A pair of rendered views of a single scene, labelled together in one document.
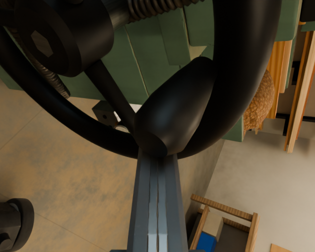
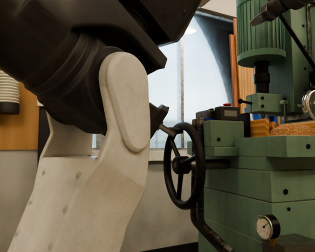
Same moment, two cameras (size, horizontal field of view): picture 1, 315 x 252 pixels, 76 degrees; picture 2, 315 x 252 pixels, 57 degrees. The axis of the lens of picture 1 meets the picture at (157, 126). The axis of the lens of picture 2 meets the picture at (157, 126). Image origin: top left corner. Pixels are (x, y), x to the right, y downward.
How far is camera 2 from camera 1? 97 cm
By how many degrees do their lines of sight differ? 115
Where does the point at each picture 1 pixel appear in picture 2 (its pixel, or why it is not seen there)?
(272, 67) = not seen: hidden behind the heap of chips
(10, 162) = not seen: outside the picture
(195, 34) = (208, 144)
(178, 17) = (206, 148)
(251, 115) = (274, 131)
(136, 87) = (260, 208)
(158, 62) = (247, 181)
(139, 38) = (239, 187)
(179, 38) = (209, 149)
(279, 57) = not seen: hidden behind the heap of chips
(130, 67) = (249, 204)
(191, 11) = (205, 144)
